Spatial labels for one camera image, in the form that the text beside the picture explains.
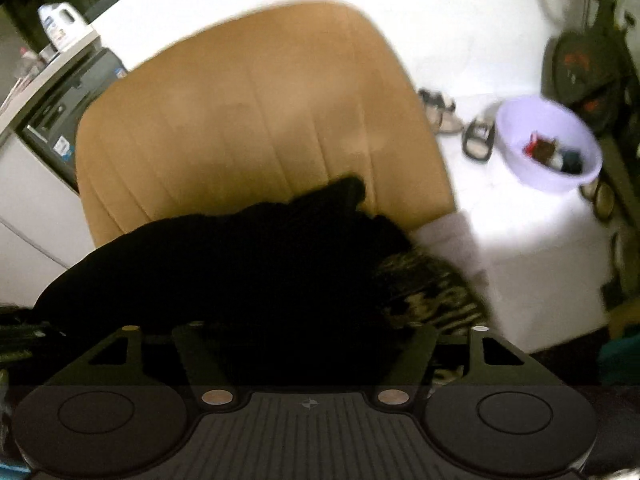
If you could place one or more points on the black sweater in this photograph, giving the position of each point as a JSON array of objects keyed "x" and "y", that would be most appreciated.
[{"x": 225, "y": 270}]

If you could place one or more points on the dark teal container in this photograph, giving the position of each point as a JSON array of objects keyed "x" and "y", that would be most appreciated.
[{"x": 571, "y": 161}]

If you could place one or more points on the white cabinet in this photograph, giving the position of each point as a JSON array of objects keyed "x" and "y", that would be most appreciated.
[{"x": 30, "y": 200}]

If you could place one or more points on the purple plastic basin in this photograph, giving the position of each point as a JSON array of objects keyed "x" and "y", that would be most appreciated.
[{"x": 520, "y": 125}]

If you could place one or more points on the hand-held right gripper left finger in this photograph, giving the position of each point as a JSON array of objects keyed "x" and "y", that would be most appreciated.
[{"x": 192, "y": 347}]

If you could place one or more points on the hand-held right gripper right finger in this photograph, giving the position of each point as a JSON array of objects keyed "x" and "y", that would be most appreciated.
[{"x": 420, "y": 352}]

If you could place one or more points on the dark front washing machine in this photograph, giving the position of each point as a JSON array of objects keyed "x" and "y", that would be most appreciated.
[{"x": 70, "y": 100}]

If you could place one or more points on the brown shoes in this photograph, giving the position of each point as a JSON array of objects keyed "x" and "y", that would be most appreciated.
[{"x": 600, "y": 195}]

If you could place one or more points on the teal cloth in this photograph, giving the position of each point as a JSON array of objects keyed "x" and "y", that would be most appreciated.
[{"x": 620, "y": 357}]

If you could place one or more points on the white detergent bottle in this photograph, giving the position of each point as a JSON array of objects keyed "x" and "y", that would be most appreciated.
[{"x": 60, "y": 22}]

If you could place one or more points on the dark trolley bag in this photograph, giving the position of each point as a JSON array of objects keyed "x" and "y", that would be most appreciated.
[{"x": 580, "y": 70}]

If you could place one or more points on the red small container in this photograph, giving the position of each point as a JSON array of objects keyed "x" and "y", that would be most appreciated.
[{"x": 539, "y": 147}]

